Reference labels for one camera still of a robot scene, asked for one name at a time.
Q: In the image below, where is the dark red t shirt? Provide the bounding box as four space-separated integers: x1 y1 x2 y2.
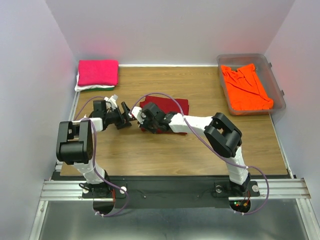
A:
138 95 190 136

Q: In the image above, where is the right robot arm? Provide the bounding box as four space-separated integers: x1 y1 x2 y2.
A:
132 102 251 195

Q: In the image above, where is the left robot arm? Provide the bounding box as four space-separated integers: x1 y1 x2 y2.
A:
56 97 135 198

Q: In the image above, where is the folded green t shirt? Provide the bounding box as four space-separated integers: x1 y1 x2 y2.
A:
83 86 115 92

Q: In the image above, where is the folded pink t shirt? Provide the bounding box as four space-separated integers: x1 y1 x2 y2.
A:
78 59 119 87

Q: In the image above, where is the folded white t shirt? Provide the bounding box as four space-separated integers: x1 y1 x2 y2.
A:
74 73 115 92

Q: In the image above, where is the orange t shirt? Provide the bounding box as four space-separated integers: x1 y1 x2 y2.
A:
221 63 274 111

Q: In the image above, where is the clear plastic bin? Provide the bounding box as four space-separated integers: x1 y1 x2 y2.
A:
216 53 286 116

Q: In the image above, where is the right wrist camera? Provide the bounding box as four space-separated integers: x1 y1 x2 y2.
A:
128 106 144 125

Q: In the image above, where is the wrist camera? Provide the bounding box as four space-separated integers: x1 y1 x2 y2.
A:
128 106 144 125
104 94 118 110

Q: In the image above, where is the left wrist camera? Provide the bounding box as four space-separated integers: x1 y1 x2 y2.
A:
104 94 118 110

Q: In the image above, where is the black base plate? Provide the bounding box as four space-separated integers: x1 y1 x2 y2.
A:
82 175 260 209

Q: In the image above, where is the aluminium rail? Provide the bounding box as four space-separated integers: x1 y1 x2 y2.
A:
40 178 311 201

